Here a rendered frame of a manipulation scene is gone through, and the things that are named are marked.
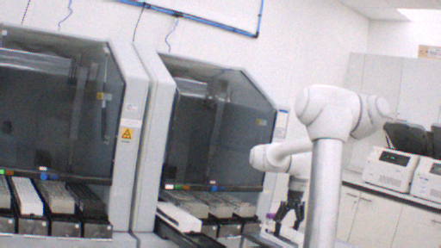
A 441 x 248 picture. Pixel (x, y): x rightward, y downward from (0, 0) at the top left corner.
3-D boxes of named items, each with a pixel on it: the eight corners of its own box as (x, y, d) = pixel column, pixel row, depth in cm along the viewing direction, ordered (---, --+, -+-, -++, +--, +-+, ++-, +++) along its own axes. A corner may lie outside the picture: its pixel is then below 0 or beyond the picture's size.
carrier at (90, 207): (103, 213, 174) (104, 201, 173) (105, 215, 172) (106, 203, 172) (80, 213, 167) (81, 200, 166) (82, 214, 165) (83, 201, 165)
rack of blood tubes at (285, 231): (258, 234, 190) (262, 223, 189) (275, 233, 195) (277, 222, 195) (300, 256, 165) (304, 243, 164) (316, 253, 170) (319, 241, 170)
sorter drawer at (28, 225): (3, 186, 195) (3, 170, 195) (24, 188, 204) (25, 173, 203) (19, 238, 137) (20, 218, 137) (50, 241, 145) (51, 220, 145)
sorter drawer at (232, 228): (154, 198, 256) (156, 184, 255) (173, 199, 264) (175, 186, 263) (223, 241, 197) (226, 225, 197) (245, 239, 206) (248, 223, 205)
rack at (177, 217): (150, 213, 199) (152, 201, 199) (167, 213, 205) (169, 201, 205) (181, 234, 175) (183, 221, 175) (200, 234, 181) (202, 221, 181)
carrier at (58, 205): (73, 212, 165) (74, 199, 164) (74, 213, 163) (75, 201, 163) (49, 210, 157) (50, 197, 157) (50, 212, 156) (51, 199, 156)
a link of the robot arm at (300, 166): (305, 176, 187) (279, 172, 184) (312, 142, 186) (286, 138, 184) (313, 180, 177) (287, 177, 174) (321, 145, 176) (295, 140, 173)
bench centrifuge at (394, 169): (359, 182, 371) (372, 114, 367) (389, 181, 406) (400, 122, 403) (403, 195, 325) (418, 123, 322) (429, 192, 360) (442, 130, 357)
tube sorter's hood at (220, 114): (120, 163, 228) (139, 50, 224) (208, 170, 264) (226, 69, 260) (163, 189, 186) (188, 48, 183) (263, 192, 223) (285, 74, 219)
